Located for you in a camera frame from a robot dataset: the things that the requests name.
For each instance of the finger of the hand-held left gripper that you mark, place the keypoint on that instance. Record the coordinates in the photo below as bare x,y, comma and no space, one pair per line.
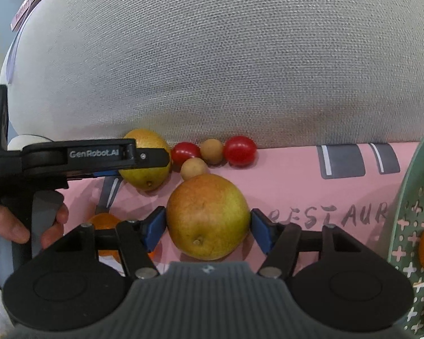
148,157

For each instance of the green perforated plastic basket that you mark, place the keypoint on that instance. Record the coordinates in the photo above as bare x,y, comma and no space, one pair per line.
406,219

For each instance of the brown longan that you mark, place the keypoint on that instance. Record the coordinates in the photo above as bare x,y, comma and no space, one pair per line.
212,151
193,168

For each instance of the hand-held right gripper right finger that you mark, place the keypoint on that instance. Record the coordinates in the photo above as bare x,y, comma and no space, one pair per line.
263,230

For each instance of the red cherry tomato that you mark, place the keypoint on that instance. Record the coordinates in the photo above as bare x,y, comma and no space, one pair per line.
239,151
183,152

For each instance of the pink printed mat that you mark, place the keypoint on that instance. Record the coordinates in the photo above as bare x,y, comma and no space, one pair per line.
304,190

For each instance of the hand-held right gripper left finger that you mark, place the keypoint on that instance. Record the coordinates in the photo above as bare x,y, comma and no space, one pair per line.
155,228

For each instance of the pink box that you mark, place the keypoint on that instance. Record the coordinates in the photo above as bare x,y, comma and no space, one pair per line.
28,7

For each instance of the large yellow-red pear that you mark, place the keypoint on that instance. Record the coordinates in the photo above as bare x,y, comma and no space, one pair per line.
208,215

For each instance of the person's left hand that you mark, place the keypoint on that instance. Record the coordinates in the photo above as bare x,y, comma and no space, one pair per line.
7,224

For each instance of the small yellow pear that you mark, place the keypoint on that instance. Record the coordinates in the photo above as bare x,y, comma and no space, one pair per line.
148,182

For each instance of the grey sofa cushion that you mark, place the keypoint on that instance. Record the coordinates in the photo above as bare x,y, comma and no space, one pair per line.
215,60

